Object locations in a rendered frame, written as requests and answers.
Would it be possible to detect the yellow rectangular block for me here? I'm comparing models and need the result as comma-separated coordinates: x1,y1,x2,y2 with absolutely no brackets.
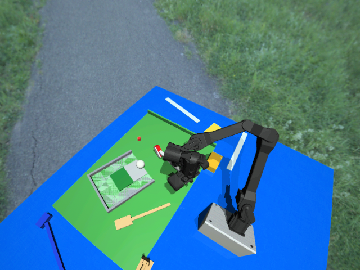
204,123,221,132

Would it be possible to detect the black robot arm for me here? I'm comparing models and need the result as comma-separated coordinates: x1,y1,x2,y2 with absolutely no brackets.
163,120,279,237

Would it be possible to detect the white ball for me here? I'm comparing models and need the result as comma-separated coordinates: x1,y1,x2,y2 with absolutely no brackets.
136,160,145,168

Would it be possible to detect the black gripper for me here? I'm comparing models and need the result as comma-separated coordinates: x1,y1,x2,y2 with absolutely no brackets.
167,159,210,191

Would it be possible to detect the brown rectangular block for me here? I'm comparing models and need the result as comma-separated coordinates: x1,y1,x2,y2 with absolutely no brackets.
207,151,223,173

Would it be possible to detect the green flat mat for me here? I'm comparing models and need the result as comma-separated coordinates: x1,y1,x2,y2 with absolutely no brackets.
52,113,198,270

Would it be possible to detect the blue golf putter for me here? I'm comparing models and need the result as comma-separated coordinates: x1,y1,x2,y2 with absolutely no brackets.
35,212,65,270

